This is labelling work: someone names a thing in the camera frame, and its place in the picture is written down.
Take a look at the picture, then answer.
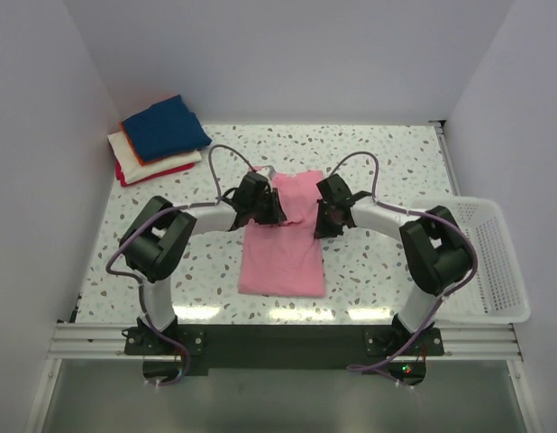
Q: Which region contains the pink t shirt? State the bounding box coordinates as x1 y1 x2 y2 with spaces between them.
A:
238 170 326 298

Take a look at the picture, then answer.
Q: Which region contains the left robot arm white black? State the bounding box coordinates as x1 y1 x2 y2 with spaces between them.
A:
106 166 286 354

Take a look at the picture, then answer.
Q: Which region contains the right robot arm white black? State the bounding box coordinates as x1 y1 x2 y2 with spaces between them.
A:
315 174 478 355

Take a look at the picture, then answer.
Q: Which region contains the orange folded t shirt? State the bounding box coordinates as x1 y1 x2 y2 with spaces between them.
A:
119 122 145 166

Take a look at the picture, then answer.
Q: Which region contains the blue folded t shirt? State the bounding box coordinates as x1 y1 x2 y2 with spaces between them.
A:
122 95 212 165

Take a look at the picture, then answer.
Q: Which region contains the white folded t shirt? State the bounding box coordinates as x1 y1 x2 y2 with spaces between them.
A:
107 131 203 185

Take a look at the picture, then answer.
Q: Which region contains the red folded t shirt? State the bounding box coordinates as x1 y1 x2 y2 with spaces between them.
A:
114 162 195 188

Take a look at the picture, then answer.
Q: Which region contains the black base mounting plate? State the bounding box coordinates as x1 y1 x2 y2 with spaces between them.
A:
122 319 445 379

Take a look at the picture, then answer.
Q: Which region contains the white plastic laundry basket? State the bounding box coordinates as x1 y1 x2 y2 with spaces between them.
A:
437 197 531 325

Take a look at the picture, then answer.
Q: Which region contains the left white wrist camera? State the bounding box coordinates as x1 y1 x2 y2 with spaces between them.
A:
257 165 277 182

